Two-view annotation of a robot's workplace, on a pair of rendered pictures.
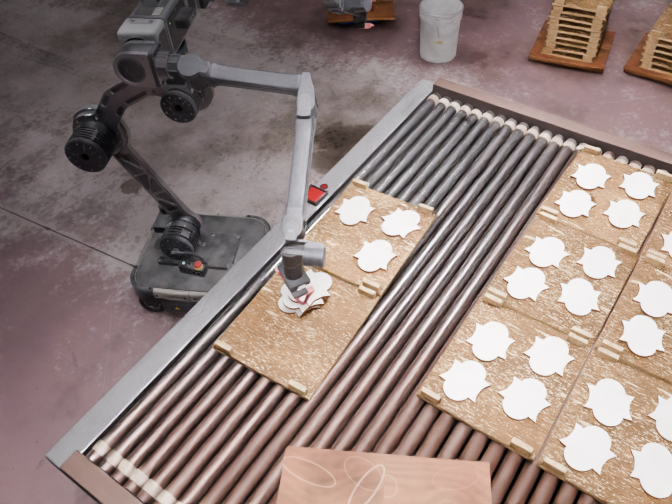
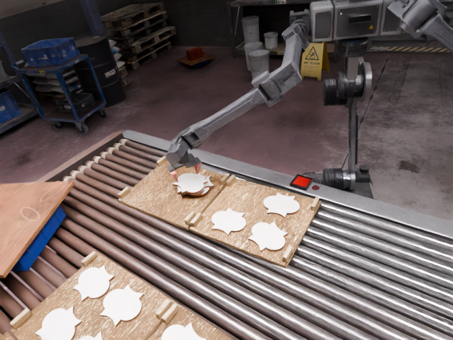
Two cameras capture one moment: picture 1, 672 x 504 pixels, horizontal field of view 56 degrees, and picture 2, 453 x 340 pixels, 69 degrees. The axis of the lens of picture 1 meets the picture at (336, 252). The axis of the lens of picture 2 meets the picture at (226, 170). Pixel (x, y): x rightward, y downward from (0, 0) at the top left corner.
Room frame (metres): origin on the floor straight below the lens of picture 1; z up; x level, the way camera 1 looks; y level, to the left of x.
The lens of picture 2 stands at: (1.44, -1.05, 1.86)
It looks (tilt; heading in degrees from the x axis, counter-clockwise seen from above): 36 degrees down; 93
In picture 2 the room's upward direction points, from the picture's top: 10 degrees counter-clockwise
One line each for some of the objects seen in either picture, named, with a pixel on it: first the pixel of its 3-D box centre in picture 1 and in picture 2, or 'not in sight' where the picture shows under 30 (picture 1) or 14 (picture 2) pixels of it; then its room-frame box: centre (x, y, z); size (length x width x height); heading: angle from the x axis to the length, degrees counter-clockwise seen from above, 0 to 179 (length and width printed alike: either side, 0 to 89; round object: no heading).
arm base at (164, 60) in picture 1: (168, 64); (299, 30); (1.79, 0.48, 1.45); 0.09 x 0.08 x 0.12; 168
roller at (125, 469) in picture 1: (326, 249); (247, 199); (1.45, 0.03, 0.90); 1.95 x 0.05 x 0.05; 142
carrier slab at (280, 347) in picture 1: (298, 322); (175, 189); (1.13, 0.13, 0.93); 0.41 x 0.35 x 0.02; 145
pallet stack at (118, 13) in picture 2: not in sight; (135, 35); (-0.17, 5.67, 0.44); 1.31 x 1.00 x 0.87; 58
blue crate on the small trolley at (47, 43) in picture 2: not in sight; (51, 52); (-0.58, 3.04, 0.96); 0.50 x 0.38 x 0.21; 163
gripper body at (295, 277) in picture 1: (293, 269); (182, 156); (1.20, 0.13, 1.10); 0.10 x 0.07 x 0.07; 26
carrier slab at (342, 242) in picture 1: (365, 235); (255, 216); (1.48, -0.11, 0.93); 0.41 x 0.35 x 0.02; 145
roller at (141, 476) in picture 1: (338, 254); (240, 206); (1.42, -0.01, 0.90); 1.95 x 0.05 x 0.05; 142
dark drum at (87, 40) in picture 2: not in sight; (97, 71); (-0.40, 3.73, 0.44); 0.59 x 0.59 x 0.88
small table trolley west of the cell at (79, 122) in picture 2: not in sight; (64, 92); (-0.64, 3.03, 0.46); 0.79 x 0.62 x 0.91; 148
